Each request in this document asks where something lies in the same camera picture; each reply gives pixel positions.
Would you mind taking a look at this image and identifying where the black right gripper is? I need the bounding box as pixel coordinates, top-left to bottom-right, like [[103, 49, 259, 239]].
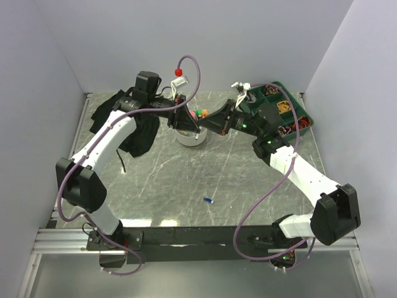
[[197, 99, 263, 138]]

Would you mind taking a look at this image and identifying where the dark patterned rolled tie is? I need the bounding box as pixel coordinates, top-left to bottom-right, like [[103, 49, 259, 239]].
[[277, 126, 291, 137]]

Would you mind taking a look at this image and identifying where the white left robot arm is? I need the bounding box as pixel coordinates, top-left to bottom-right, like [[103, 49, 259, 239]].
[[56, 68, 200, 250]]

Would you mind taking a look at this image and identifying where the green compartment tray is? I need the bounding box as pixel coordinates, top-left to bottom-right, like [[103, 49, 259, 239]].
[[239, 81, 314, 141]]

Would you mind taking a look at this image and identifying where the small blue eraser cap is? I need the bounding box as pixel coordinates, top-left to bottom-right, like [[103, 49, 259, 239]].
[[203, 197, 214, 204]]

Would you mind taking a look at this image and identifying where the aluminium frame rail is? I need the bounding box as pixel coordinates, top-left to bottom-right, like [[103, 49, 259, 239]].
[[33, 92, 360, 255]]

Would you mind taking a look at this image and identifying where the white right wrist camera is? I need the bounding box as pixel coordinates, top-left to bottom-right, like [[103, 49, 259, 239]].
[[231, 82, 251, 107]]

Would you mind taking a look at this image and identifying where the yellow rolled tie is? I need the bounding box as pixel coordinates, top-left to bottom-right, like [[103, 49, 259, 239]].
[[276, 101, 292, 114]]

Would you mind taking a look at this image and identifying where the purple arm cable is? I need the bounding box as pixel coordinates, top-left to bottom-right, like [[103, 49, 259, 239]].
[[57, 55, 202, 276], [233, 83, 316, 271]]

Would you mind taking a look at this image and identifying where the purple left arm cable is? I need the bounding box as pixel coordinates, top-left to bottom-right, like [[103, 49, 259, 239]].
[[57, 55, 202, 276]]

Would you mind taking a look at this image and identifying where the white round desk organizer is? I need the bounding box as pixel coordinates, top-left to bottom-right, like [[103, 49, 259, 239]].
[[174, 127, 208, 147]]

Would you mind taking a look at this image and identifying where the black base bar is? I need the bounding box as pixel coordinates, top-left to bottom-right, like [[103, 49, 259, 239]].
[[86, 225, 309, 264]]

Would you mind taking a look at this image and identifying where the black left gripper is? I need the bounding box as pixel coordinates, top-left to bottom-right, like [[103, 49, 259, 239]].
[[149, 95, 201, 133]]

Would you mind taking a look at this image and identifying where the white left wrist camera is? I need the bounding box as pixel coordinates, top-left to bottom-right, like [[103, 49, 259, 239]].
[[171, 68, 189, 97]]

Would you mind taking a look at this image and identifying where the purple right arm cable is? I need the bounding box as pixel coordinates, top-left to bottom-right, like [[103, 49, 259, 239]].
[[233, 83, 316, 271]]

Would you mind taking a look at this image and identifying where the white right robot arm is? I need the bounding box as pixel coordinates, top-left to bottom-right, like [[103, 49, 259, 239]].
[[198, 99, 361, 247]]

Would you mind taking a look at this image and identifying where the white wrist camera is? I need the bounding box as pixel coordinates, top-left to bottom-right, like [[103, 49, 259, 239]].
[[171, 68, 189, 97], [231, 82, 251, 107]]

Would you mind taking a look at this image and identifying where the brown patterned rolled tie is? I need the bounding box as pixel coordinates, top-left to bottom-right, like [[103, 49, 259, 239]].
[[264, 85, 279, 96]]

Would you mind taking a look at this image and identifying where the orange navy rolled tie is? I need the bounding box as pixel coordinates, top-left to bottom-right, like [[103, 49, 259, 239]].
[[290, 115, 312, 132]]

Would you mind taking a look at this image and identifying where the black cloth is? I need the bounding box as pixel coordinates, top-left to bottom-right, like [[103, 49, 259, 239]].
[[90, 89, 161, 158]]

